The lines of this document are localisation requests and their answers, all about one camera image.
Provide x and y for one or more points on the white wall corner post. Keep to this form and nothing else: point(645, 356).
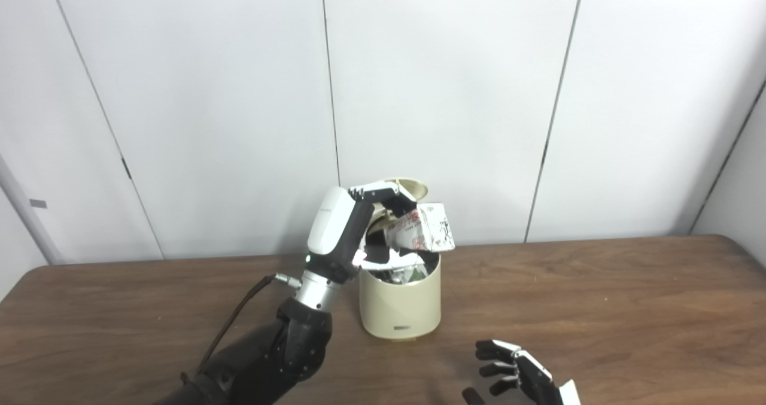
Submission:
point(24, 213)

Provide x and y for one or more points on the cream round bin lid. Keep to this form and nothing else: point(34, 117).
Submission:
point(416, 188)

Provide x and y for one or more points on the small gray wall tag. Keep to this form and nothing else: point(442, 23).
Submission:
point(38, 203)

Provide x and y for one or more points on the white green milk carton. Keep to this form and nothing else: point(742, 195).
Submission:
point(428, 228)

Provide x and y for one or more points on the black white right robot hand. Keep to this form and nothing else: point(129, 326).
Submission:
point(532, 384)

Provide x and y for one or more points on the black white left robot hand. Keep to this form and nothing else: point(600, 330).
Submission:
point(332, 231)

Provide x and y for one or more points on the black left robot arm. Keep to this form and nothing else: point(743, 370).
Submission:
point(275, 357)

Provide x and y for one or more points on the cream-colored trash bin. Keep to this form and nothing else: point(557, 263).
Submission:
point(401, 306)

